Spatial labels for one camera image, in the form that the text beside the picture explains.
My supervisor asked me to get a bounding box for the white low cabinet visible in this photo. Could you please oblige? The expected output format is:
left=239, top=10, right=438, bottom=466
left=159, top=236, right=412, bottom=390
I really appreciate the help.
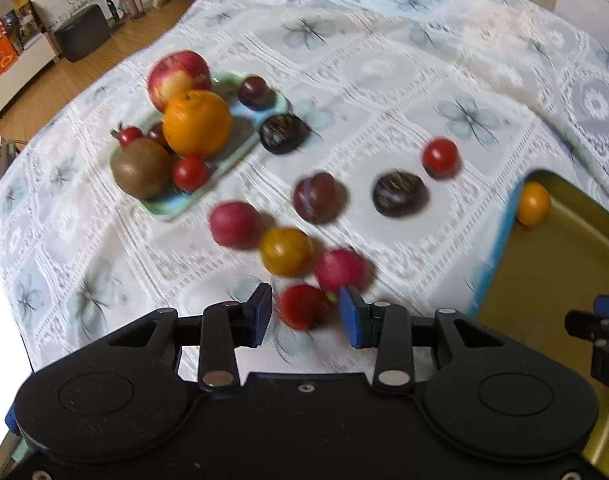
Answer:
left=0, top=32, right=60, bottom=133

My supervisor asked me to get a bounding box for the large orange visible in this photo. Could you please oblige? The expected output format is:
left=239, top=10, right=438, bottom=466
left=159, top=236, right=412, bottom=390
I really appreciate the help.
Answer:
left=162, top=89, right=234, bottom=158

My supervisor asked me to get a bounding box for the dark purple plum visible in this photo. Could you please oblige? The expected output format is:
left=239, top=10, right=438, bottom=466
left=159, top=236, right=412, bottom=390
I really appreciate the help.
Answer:
left=237, top=75, right=271, bottom=109
left=292, top=172, right=348, bottom=225

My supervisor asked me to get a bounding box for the yellow cherry tomato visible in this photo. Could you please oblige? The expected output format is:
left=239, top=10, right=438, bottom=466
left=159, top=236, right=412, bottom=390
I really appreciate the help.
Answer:
left=259, top=227, right=313, bottom=277
left=516, top=182, right=552, bottom=226

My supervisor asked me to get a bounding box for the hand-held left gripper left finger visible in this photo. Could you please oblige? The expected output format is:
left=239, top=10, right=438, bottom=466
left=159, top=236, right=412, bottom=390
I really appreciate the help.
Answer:
left=107, top=282, right=274, bottom=401

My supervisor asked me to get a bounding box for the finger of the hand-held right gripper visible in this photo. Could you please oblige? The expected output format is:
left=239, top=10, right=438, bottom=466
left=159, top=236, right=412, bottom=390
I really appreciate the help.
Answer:
left=565, top=295, right=609, bottom=348

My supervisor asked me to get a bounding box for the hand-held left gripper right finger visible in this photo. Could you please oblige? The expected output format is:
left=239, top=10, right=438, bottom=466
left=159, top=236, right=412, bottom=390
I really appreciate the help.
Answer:
left=339, top=285, right=505, bottom=396

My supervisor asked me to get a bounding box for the red plum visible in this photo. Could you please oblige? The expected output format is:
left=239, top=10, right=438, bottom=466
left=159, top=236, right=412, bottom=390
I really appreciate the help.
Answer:
left=209, top=201, right=262, bottom=249
left=315, top=248, right=368, bottom=293

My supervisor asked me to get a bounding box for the red cherry tomato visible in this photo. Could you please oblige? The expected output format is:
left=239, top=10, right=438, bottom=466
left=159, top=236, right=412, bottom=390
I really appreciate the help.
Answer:
left=278, top=284, right=333, bottom=331
left=172, top=155, right=210, bottom=192
left=423, top=138, right=459, bottom=177

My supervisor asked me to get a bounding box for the red apple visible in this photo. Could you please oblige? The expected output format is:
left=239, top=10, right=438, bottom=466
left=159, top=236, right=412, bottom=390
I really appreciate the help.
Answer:
left=147, top=50, right=212, bottom=112

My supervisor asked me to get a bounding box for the dark brown chestnut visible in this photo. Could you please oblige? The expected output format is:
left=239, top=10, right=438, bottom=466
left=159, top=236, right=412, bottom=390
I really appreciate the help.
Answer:
left=259, top=113, right=311, bottom=155
left=373, top=171, right=429, bottom=218

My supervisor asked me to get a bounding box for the black box stool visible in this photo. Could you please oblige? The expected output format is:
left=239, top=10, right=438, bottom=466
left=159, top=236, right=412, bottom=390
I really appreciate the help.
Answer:
left=53, top=4, right=111, bottom=63

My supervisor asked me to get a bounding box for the small dark plum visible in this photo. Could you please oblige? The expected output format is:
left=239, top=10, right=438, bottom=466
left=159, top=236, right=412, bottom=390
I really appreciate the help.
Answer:
left=147, top=121, right=170, bottom=148

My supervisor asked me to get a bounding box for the white floral lace tablecloth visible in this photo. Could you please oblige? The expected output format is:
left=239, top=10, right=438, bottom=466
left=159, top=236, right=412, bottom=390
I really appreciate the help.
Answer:
left=0, top=0, right=609, bottom=376

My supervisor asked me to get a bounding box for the light blue rectangular plate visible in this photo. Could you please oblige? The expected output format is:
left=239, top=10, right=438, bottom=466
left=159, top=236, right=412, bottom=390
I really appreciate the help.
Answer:
left=115, top=71, right=291, bottom=222

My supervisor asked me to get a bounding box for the brown kiwi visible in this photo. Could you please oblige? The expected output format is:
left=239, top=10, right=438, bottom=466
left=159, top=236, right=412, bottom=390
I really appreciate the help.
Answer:
left=111, top=137, right=174, bottom=199

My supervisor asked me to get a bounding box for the gold tin tray blue rim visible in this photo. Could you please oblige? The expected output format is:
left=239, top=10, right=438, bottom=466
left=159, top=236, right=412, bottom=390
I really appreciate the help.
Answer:
left=467, top=169, right=609, bottom=478

